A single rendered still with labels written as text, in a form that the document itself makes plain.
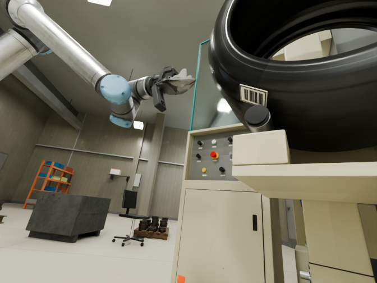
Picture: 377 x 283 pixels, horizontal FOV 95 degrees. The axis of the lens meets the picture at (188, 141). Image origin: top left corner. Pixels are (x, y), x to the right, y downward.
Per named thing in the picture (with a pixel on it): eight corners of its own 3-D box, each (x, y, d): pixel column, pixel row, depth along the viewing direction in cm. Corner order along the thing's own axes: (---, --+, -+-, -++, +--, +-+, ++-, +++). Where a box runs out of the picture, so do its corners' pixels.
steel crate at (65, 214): (103, 234, 363) (112, 199, 389) (72, 245, 265) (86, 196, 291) (63, 229, 367) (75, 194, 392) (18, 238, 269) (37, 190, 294)
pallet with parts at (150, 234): (132, 236, 378) (136, 215, 393) (139, 229, 487) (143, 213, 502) (169, 240, 383) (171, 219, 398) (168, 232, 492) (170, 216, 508)
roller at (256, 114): (283, 155, 59) (287, 168, 57) (269, 158, 61) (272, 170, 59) (266, 100, 32) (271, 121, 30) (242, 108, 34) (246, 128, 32)
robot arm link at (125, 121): (103, 113, 66) (116, 87, 70) (111, 126, 76) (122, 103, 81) (127, 121, 66) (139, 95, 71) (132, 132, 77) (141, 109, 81)
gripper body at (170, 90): (172, 63, 64) (150, 71, 71) (166, 83, 61) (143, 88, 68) (183, 77, 70) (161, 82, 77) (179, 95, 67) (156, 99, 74)
